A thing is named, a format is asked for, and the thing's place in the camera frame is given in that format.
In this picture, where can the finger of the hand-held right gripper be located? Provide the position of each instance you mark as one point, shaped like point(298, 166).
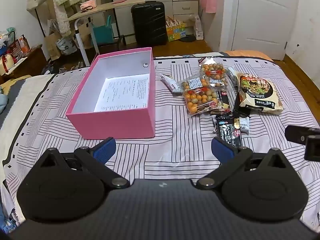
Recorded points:
point(295, 133)
point(312, 148)

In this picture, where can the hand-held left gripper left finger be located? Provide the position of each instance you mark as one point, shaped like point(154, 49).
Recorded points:
point(105, 150)

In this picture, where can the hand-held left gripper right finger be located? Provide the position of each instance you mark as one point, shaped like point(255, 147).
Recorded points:
point(222, 150)

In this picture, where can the black cracker packet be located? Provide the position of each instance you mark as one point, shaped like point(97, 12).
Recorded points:
point(224, 99)
point(227, 131)

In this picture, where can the pink cardboard box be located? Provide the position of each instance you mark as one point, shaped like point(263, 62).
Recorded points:
point(112, 123)

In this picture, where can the large clear bag of nuts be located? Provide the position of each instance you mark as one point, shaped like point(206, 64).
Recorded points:
point(197, 97)

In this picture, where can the small white sachet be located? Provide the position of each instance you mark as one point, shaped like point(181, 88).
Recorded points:
point(244, 125)

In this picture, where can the long black snack packet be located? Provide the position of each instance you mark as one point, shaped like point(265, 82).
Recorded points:
point(241, 107)

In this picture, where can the striped bed sheet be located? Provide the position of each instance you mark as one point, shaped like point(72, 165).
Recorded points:
point(175, 152)

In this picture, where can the beige instant noodle packet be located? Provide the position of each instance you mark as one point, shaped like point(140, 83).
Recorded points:
point(260, 92)

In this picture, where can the printed paper sheet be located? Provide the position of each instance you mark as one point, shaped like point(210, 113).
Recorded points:
point(122, 92)

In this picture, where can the silver snack packet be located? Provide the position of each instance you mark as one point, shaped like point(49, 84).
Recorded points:
point(232, 73)

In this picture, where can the small clear bag of nuts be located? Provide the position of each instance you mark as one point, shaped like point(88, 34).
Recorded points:
point(213, 70)

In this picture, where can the small white snack packet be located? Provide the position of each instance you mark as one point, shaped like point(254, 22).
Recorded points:
point(171, 83)

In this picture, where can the printed plastic bag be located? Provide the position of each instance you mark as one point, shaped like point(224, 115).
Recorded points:
point(66, 45)

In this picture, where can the wooden nightstand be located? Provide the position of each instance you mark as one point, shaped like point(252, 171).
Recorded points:
point(32, 62)

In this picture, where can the brown paper bag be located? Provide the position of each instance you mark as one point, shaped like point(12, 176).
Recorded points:
point(52, 46)
point(85, 36)

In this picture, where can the black round floor object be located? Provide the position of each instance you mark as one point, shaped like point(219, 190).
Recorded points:
point(187, 38)

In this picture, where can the teal shopping bag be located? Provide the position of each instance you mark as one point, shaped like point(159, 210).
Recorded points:
point(102, 32)

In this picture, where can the white door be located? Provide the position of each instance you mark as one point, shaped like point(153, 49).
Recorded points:
point(265, 17)

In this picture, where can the cartoon printed cloth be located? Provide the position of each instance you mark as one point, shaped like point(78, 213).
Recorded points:
point(7, 220)

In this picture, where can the white tall package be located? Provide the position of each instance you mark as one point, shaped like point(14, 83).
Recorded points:
point(199, 28)

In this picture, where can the colourful gift bag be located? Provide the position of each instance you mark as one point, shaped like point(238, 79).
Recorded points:
point(175, 33)

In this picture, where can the white bag with red ribbon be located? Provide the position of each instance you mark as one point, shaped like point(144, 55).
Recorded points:
point(7, 65)

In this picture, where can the red gift box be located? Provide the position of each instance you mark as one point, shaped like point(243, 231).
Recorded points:
point(18, 47)

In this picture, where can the black suitcase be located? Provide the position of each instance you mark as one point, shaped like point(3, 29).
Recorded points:
point(149, 22)

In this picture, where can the wooden folding table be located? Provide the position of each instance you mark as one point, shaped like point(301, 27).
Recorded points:
point(107, 7)

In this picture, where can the pink tissue box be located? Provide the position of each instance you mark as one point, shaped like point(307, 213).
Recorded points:
point(88, 4)

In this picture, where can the red booklet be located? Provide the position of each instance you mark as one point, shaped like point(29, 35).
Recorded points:
point(119, 1)

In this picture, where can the pink hanging bag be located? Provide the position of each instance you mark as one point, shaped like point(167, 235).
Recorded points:
point(209, 1)

